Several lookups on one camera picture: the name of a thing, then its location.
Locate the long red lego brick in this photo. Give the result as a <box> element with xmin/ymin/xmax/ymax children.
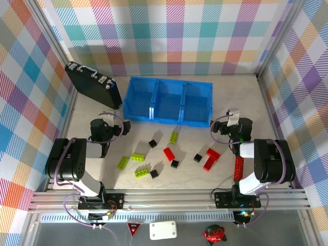
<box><xmin>234</xmin><ymin>156</ymin><xmax>244</xmax><ymax>181</ymax></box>

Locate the red emergency button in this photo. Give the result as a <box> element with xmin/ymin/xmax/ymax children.
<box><xmin>202</xmin><ymin>223</ymin><xmax>228</xmax><ymax>243</ymax></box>

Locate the white plate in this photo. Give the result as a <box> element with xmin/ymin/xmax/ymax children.
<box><xmin>149</xmin><ymin>220</ymin><xmax>178</xmax><ymax>241</ymax></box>

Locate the blue plastic bin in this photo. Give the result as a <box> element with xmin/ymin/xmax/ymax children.
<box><xmin>122</xmin><ymin>75</ymin><xmax>157</xmax><ymax>121</ymax></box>
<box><xmin>149</xmin><ymin>78</ymin><xmax>187</xmax><ymax>124</ymax></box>
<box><xmin>178</xmin><ymin>81</ymin><xmax>214</xmax><ymax>128</ymax></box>

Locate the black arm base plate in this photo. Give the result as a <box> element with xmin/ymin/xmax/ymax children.
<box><xmin>214</xmin><ymin>190</ymin><xmax>262</xmax><ymax>209</ymax></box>
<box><xmin>77</xmin><ymin>192</ymin><xmax>126</xmax><ymax>211</ymax></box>

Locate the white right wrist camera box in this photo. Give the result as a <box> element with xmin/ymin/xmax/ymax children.
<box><xmin>226</xmin><ymin>108</ymin><xmax>240</xmax><ymax>127</ymax></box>

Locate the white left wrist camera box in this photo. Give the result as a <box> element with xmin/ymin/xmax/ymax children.
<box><xmin>100</xmin><ymin>112</ymin><xmax>115</xmax><ymax>127</ymax></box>

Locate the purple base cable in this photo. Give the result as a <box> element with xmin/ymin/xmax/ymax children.
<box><xmin>234</xmin><ymin>192</ymin><xmax>270</xmax><ymax>234</ymax></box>
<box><xmin>63</xmin><ymin>193</ymin><xmax>120</xmax><ymax>241</ymax></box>

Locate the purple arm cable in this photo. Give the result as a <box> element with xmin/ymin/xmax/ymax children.
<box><xmin>52</xmin><ymin>110</ymin><xmax>126</xmax><ymax>196</ymax></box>
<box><xmin>210</xmin><ymin>114</ymin><xmax>288</xmax><ymax>192</ymax></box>

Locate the aluminium frame post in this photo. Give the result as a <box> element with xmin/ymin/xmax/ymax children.
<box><xmin>254</xmin><ymin>0</ymin><xmax>309</xmax><ymax>78</ymax></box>
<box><xmin>25</xmin><ymin>0</ymin><xmax>78</xmax><ymax>96</ymax></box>

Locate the aluminium frame rail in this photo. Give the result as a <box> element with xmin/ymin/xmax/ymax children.
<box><xmin>27</xmin><ymin>189</ymin><xmax>312</xmax><ymax>213</ymax></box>

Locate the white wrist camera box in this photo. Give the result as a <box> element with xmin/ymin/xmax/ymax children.
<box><xmin>100</xmin><ymin>112</ymin><xmax>115</xmax><ymax>127</ymax></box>
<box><xmin>226</xmin><ymin>108</ymin><xmax>240</xmax><ymax>127</ymax></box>

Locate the red triangle sign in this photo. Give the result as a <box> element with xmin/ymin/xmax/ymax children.
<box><xmin>127</xmin><ymin>222</ymin><xmax>142</xmax><ymax>237</ymax></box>

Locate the grey slotted cable duct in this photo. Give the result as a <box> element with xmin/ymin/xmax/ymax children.
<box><xmin>40</xmin><ymin>212</ymin><xmax>236</xmax><ymax>223</ymax></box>

